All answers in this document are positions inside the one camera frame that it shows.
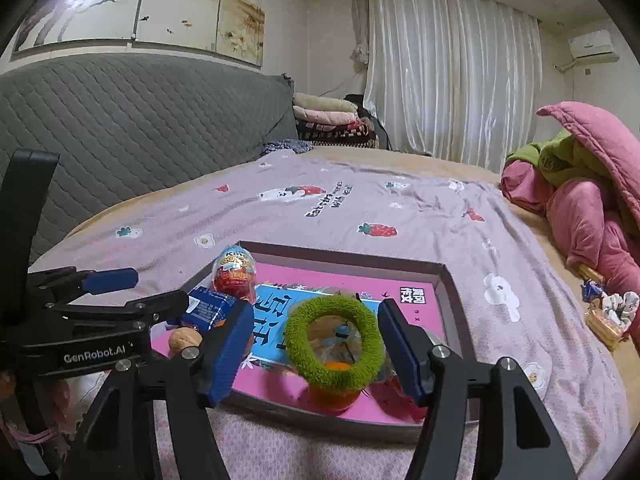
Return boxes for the tan walnut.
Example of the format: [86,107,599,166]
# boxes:
[168,327,203,356]

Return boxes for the stack of folded blankets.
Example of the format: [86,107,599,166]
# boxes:
[293,92,382,148]

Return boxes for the blue cookie packet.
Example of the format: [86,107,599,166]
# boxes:
[178,286,238,333]

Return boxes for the white patterned cloth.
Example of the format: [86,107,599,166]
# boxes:
[601,292,639,332]

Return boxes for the grey quilted headboard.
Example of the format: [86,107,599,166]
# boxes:
[1,53,296,259]

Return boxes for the green garment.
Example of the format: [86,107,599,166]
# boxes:
[506,129,612,188]

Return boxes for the white satin curtain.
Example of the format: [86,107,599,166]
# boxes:
[364,0,542,172]

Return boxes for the clear red surprise egg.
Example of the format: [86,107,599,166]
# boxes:
[384,370,426,422]

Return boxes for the white air conditioner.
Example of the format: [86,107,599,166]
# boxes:
[568,29,620,63]

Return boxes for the green fuzzy scrunchie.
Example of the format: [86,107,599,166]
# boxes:
[283,295,385,394]

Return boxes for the grey box lid tray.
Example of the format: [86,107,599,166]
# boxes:
[150,239,482,443]

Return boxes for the blue patterned cloth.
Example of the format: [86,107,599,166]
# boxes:
[262,139,314,156]

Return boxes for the orange mandarin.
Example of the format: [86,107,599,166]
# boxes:
[308,384,361,414]

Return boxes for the floral wall painting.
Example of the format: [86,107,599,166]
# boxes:
[13,0,265,66]

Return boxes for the pink strawberry print blanket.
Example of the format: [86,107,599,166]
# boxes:
[35,151,630,479]

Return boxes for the pink quilted comforter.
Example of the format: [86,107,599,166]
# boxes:
[500,101,639,340]

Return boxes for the blue red surprise egg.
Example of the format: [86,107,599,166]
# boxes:
[212,245,257,304]

